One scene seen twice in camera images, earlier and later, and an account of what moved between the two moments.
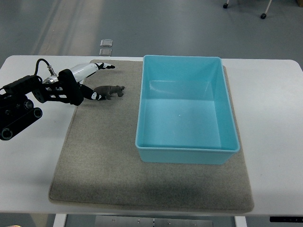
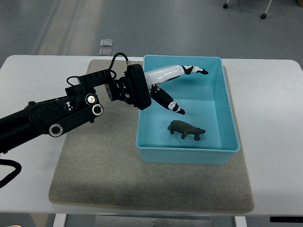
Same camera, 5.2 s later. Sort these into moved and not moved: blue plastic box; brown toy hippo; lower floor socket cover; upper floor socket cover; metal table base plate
Moved: brown toy hippo
Not moved: upper floor socket cover; blue plastic box; metal table base plate; lower floor socket cover
